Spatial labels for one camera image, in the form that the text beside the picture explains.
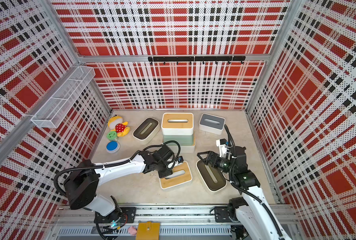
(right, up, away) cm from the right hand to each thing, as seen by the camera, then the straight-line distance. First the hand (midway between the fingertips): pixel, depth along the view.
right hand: (203, 157), depth 74 cm
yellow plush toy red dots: (-60, +17, +32) cm, 70 cm away
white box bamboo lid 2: (-11, -12, +11) cm, 19 cm away
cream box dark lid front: (+6, -14, +7) cm, 17 cm away
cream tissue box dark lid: (-36, +12, +28) cm, 47 cm away
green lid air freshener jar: (-60, +8, +27) cm, 66 cm away
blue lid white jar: (-58, +1, +25) cm, 64 cm away
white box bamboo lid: (-14, +17, +7) cm, 23 cm away
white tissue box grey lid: (+10, +17, +36) cm, 41 cm away
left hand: (-18, -9, +12) cm, 23 cm away
